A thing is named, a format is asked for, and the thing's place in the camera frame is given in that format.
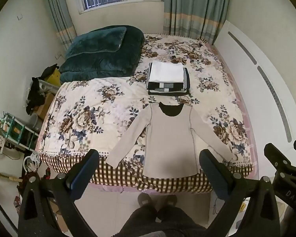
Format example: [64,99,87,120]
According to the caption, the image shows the person's dark fleece pants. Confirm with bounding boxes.
[118,201,208,237]

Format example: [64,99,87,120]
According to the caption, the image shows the white folded garment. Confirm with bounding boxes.
[149,62,184,83]

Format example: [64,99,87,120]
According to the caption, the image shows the floral bed sheet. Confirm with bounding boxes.
[38,33,259,193]

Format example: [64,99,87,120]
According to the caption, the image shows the green shelf rack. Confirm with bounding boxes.
[0,112,40,151]

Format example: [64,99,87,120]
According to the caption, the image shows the white headboard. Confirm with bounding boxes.
[213,20,296,179]

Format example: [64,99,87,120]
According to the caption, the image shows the stack of folded clothes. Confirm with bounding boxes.
[146,63,190,95]

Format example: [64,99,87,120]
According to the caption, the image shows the yellow bag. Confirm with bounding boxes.
[41,64,61,88]

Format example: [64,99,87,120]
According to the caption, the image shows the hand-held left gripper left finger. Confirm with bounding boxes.
[18,149,100,237]

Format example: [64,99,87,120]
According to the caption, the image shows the beige long-sleeve shirt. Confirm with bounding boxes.
[105,102,235,179]

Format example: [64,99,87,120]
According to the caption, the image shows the person's dark slipper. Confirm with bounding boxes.
[137,193,151,207]
[162,194,178,208]

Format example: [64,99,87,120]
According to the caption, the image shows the dark green pillow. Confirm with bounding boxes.
[65,27,128,60]

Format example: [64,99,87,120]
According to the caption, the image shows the wooden broom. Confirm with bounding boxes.
[0,168,23,182]

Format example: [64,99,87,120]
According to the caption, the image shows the green striped curtain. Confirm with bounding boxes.
[40,0,77,53]
[162,0,234,45]

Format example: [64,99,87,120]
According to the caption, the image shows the dark green quilt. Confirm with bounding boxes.
[59,25,145,83]

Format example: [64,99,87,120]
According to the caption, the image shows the grey bucket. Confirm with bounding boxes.
[29,113,43,132]

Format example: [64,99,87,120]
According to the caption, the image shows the black cloth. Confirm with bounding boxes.
[26,77,46,115]

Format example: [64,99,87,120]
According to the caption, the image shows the cardboard box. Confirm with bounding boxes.
[36,92,57,120]

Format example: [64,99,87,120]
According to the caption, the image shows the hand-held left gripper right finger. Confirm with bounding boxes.
[199,149,281,237]

